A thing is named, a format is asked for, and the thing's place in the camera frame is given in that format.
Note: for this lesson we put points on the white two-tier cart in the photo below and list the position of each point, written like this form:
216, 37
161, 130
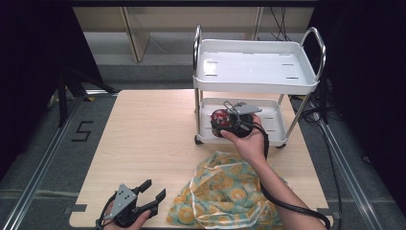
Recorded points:
252, 68

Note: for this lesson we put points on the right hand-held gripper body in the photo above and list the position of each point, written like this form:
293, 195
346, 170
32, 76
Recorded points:
241, 123

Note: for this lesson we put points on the person's left hand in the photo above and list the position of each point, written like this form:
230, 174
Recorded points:
140, 220

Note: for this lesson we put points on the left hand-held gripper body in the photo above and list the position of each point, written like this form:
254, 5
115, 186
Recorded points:
123, 199

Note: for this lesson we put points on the person's right hand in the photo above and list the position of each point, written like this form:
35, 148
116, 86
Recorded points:
250, 143

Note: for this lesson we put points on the black metal stand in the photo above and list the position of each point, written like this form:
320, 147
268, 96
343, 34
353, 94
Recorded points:
63, 96

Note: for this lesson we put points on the yellow green floral bag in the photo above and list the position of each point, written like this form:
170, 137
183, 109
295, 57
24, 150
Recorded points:
223, 191

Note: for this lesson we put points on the beige wooden shelf unit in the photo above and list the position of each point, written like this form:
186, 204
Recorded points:
137, 35

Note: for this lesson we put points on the aluminium floor rail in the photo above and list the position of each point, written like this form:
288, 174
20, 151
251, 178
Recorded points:
38, 166
348, 172

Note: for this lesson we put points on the red round tin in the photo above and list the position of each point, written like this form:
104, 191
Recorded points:
220, 119

